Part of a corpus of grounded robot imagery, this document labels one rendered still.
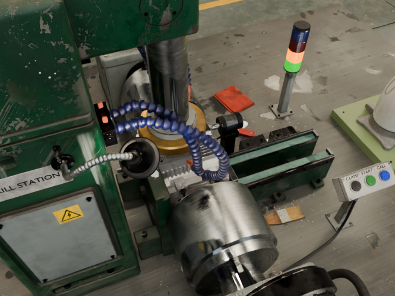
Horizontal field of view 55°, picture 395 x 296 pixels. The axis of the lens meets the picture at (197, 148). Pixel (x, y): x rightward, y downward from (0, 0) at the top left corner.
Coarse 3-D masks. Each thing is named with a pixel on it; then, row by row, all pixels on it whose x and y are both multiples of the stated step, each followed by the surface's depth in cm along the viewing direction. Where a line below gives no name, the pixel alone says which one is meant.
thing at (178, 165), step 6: (168, 156) 106; (180, 156) 107; (186, 156) 104; (162, 162) 102; (168, 162) 102; (174, 162) 103; (180, 162) 104; (186, 162) 105; (162, 168) 103; (168, 168) 104; (174, 168) 105; (180, 168) 106; (186, 168) 107; (162, 174) 105; (168, 174) 106; (174, 174) 107; (180, 174) 108
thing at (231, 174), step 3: (207, 126) 126; (207, 129) 125; (210, 129) 126; (213, 135) 124; (231, 168) 115; (228, 171) 114; (231, 171) 114; (234, 171) 115; (231, 174) 114; (234, 174) 114; (231, 177) 113; (234, 177) 113; (231, 180) 113; (234, 180) 112; (237, 180) 113
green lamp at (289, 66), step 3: (285, 60) 144; (285, 63) 144; (288, 63) 142; (291, 63) 141; (294, 63) 141; (297, 63) 141; (300, 63) 142; (285, 66) 144; (288, 66) 143; (291, 66) 142; (294, 66) 142; (297, 66) 142; (288, 69) 144; (291, 69) 143; (294, 69) 143; (297, 69) 143
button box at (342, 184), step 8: (368, 168) 109; (376, 168) 109; (384, 168) 110; (344, 176) 107; (352, 176) 107; (360, 176) 108; (376, 176) 109; (392, 176) 110; (336, 184) 110; (344, 184) 107; (376, 184) 108; (384, 184) 109; (392, 184) 110; (336, 192) 111; (344, 192) 107; (352, 192) 107; (360, 192) 107; (368, 192) 108; (344, 200) 108
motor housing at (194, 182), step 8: (200, 144) 111; (208, 152) 109; (208, 160) 110; (216, 160) 111; (208, 168) 110; (216, 168) 111; (184, 176) 108; (192, 176) 109; (200, 176) 109; (192, 184) 108; (200, 184) 110; (208, 184) 111; (176, 200) 110
